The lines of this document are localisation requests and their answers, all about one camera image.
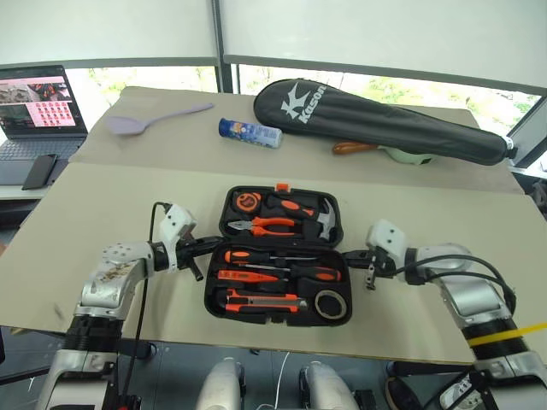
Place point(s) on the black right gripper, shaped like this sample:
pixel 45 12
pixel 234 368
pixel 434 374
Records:
pixel 382 265

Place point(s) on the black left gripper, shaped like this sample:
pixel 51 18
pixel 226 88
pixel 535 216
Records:
pixel 186 254

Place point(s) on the orange black screwdriver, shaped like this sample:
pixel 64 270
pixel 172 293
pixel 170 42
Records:
pixel 318 273
pixel 237 256

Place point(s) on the orange voltage tester pen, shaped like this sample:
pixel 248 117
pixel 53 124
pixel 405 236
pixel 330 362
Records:
pixel 243 275

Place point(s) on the orange black utility knife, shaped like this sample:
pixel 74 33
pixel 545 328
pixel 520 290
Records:
pixel 256 301

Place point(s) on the black tool case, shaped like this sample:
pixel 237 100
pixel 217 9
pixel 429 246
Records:
pixel 278 318

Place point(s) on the black smartphone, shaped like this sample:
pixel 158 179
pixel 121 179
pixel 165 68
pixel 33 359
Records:
pixel 39 171

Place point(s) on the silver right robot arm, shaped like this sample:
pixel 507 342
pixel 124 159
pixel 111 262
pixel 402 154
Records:
pixel 474 294

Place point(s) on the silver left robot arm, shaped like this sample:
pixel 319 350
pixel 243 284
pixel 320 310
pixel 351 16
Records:
pixel 111 277

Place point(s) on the orange-red rectangular block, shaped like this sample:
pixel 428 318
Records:
pixel 283 186

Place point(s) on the orange black tape measure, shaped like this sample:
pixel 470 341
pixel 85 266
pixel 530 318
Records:
pixel 248 201

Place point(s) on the orange black pliers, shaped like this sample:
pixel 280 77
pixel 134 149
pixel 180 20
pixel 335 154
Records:
pixel 269 225

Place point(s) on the orange black claw hammer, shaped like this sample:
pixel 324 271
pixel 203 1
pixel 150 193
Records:
pixel 295 207

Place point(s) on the silver rounded robot leg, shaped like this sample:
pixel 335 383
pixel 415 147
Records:
pixel 222 386
pixel 325 386

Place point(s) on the blue printed cylindrical can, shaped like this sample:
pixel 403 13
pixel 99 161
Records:
pixel 250 133

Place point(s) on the black Kason racket bag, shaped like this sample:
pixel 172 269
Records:
pixel 363 115

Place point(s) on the purple silicone spatula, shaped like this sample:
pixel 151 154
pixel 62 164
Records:
pixel 126 126

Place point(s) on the white power strip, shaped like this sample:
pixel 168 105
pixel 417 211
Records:
pixel 456 390

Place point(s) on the grey laptop computer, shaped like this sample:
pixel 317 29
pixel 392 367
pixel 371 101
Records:
pixel 38 102

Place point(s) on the white roller blind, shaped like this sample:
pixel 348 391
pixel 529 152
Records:
pixel 384 32
pixel 107 27

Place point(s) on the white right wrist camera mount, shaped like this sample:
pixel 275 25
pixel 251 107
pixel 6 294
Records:
pixel 386 237

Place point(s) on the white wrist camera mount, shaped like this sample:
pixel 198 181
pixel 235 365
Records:
pixel 175 222
pixel 386 237

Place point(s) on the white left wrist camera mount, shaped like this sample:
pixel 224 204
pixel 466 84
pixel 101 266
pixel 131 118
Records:
pixel 175 222

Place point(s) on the grey window frame post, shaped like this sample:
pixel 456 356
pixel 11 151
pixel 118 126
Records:
pixel 225 47

